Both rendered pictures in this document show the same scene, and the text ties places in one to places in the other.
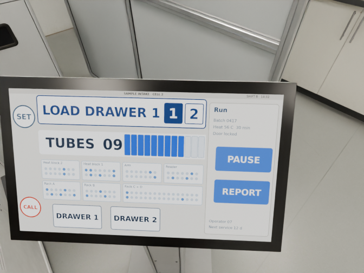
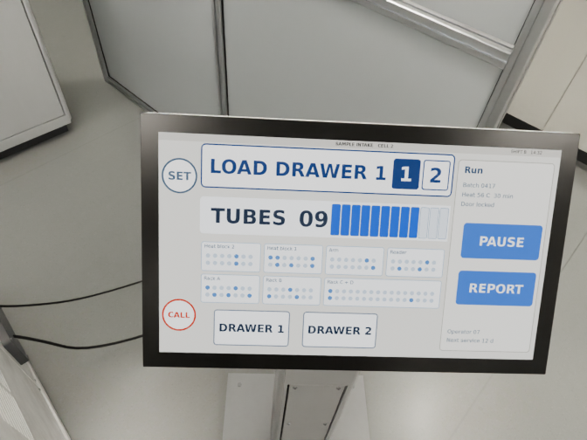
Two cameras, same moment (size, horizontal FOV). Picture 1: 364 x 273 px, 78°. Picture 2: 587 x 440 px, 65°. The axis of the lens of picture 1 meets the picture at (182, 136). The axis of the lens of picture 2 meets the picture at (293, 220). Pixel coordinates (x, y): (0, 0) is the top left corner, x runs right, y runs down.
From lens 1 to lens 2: 0.24 m
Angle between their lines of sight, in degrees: 5
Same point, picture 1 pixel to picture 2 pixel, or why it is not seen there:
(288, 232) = (498, 376)
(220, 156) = (469, 237)
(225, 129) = (478, 197)
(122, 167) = (326, 253)
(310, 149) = not seen: hidden behind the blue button
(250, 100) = (515, 157)
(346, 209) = not seen: outside the picture
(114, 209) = (308, 317)
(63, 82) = (245, 125)
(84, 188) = (265, 285)
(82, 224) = (258, 340)
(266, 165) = (532, 250)
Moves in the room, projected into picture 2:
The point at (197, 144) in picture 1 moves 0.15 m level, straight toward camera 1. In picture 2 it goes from (438, 219) to (460, 333)
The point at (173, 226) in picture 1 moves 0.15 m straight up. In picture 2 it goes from (395, 340) to (428, 274)
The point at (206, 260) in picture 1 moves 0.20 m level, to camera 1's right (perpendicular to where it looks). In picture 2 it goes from (359, 427) to (422, 425)
